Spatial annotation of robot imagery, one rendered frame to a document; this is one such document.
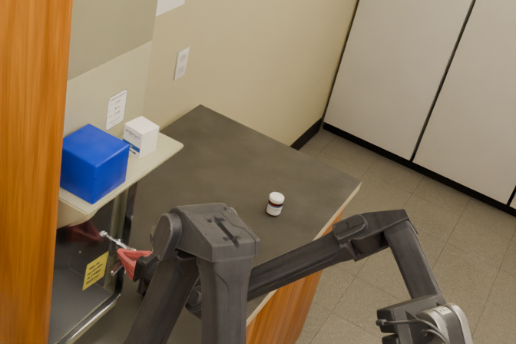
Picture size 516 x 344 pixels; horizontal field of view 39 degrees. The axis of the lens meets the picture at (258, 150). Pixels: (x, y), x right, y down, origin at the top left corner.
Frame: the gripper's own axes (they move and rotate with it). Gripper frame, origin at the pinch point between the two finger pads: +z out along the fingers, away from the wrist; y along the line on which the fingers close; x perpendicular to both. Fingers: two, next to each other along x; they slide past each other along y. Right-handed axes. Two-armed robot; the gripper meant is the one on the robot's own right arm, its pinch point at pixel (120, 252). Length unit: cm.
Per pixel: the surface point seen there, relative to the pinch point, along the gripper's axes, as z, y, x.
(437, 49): 4, -44, -287
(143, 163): -3.7, 29.7, 2.8
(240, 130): 27, -30, -107
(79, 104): 5.8, 43.4, 12.9
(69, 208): -2.6, 29.0, 22.8
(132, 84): 6.4, 40.8, -3.7
